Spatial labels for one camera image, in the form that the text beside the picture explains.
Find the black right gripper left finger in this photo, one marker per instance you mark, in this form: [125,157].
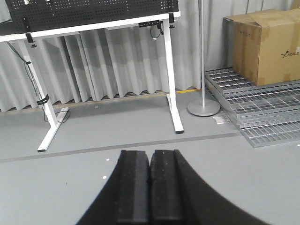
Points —
[124,199]

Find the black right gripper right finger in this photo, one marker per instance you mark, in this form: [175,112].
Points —
[179,196]

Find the silver floor lamp stand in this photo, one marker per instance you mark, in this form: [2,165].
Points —
[204,107]

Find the stacked metal floor gratings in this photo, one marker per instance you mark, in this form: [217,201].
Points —
[265,115]

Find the grey curtain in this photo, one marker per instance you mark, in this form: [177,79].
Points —
[100,63]

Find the brown cardboard box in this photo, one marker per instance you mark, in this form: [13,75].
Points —
[266,46]

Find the black desk control box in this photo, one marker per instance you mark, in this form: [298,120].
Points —
[150,23]

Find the white standing desk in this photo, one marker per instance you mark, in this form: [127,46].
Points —
[166,19]

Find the black perforated pegboard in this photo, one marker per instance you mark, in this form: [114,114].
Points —
[37,15]

